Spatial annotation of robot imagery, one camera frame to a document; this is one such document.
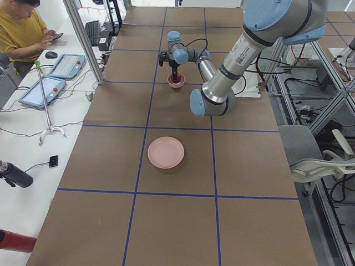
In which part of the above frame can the blue teach pendant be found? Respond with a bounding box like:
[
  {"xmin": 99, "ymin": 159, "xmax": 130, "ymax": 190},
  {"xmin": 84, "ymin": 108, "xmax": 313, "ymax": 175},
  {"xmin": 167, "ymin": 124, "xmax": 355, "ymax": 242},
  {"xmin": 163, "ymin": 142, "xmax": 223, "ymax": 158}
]
[
  {"xmin": 18, "ymin": 76, "xmax": 67, "ymax": 111},
  {"xmin": 48, "ymin": 54, "xmax": 86, "ymax": 80}
]

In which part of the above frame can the black smartphone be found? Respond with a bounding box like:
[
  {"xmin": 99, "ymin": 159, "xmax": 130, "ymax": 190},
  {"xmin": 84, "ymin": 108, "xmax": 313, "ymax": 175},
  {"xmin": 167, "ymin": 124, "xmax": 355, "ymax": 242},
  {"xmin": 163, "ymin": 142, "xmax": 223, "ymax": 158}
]
[{"xmin": 52, "ymin": 33, "xmax": 63, "ymax": 41}]

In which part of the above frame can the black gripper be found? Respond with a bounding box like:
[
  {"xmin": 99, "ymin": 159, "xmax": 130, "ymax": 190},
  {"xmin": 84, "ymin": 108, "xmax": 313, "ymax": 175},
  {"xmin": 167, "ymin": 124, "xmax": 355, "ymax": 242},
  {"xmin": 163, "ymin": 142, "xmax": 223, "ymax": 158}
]
[{"xmin": 169, "ymin": 60, "xmax": 180, "ymax": 83}]

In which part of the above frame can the pink plate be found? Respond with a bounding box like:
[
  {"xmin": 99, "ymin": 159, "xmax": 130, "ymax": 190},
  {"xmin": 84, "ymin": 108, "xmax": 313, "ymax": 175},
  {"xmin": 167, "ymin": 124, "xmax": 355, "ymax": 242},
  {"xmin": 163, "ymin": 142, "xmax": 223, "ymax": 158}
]
[{"xmin": 147, "ymin": 136, "xmax": 185, "ymax": 169}]

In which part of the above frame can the black computer mouse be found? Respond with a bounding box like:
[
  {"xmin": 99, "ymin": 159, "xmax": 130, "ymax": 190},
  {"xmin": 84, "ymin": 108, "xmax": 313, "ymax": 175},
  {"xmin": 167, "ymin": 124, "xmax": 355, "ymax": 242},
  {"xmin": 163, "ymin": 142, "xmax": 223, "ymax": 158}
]
[{"xmin": 45, "ymin": 51, "xmax": 58, "ymax": 59}]

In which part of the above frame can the black keyboard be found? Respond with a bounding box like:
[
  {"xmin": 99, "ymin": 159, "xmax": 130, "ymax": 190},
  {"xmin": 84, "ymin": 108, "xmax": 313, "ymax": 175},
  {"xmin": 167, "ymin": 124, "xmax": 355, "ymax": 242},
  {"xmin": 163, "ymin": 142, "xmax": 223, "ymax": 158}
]
[{"xmin": 85, "ymin": 20, "xmax": 100, "ymax": 47}]

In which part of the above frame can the aluminium frame post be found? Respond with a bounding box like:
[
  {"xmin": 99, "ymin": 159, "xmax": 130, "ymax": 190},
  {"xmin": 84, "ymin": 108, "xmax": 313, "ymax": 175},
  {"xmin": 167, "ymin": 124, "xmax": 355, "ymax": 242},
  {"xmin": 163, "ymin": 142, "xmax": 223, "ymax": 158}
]
[{"xmin": 63, "ymin": 0, "xmax": 104, "ymax": 85}]

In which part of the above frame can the white office chair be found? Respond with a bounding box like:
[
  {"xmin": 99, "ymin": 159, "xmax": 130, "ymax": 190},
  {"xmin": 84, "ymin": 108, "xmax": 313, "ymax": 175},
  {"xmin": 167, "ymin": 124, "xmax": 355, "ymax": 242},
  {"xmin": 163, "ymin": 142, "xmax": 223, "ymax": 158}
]
[{"xmin": 278, "ymin": 125, "xmax": 354, "ymax": 197}]

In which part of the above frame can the upper blue teach pendant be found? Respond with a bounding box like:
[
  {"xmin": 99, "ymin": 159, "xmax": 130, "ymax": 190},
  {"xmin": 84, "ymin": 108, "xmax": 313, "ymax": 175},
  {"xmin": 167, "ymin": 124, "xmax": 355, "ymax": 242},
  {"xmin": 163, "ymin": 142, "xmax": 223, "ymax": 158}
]
[{"xmin": 48, "ymin": 54, "xmax": 86, "ymax": 80}]

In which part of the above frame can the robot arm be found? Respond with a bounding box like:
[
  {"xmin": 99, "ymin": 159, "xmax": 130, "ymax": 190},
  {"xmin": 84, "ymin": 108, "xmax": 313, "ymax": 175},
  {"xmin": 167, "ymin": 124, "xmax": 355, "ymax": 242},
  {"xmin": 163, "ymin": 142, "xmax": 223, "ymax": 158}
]
[{"xmin": 159, "ymin": 1, "xmax": 328, "ymax": 116}]

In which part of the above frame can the person in yellow shirt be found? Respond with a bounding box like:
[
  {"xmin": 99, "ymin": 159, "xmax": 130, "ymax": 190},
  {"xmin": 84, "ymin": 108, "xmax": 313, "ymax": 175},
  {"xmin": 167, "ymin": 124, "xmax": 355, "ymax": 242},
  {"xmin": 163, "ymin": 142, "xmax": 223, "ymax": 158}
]
[{"xmin": 1, "ymin": 0, "xmax": 58, "ymax": 77}]

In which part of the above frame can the red apple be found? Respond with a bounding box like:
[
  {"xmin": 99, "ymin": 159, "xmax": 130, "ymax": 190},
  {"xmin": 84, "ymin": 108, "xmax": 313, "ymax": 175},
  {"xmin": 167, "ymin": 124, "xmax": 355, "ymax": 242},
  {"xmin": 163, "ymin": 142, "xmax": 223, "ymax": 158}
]
[{"xmin": 168, "ymin": 73, "xmax": 181, "ymax": 84}]

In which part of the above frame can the small black square device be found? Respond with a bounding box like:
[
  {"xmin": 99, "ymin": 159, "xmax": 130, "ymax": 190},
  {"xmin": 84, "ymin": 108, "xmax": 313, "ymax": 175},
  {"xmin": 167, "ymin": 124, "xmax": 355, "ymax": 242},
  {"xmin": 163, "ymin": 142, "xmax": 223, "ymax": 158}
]
[{"xmin": 49, "ymin": 155, "xmax": 59, "ymax": 168}]

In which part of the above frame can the lower blue teach pendant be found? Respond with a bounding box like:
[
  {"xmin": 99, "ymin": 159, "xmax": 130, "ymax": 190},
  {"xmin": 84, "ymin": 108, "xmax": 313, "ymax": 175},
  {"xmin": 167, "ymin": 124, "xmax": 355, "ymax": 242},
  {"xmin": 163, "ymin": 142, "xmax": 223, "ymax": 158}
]
[{"xmin": 18, "ymin": 76, "xmax": 67, "ymax": 111}]

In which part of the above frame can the white camera mast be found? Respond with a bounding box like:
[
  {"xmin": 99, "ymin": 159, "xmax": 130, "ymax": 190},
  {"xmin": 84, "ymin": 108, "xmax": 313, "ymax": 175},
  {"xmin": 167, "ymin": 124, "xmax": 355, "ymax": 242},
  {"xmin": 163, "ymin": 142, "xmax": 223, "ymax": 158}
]
[{"xmin": 232, "ymin": 71, "xmax": 261, "ymax": 98}]

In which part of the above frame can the metal stand with green clip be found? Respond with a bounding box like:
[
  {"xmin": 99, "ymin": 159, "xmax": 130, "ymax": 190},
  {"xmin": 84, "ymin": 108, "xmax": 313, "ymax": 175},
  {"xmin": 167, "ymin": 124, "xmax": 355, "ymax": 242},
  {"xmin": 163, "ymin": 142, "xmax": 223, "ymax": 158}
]
[{"xmin": 34, "ymin": 60, "xmax": 66, "ymax": 146}]

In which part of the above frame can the red bottle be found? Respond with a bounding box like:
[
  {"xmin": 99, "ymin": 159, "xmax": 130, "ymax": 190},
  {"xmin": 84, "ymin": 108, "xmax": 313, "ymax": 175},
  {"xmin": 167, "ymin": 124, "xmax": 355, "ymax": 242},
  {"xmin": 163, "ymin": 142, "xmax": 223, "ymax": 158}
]
[{"xmin": 1, "ymin": 229, "xmax": 37, "ymax": 253}]

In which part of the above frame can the pink bowl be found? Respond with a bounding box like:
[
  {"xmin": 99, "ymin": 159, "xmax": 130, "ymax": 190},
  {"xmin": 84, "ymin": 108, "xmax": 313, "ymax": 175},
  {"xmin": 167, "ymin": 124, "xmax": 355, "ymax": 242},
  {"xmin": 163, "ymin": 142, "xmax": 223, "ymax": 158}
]
[{"xmin": 167, "ymin": 74, "xmax": 185, "ymax": 89}]

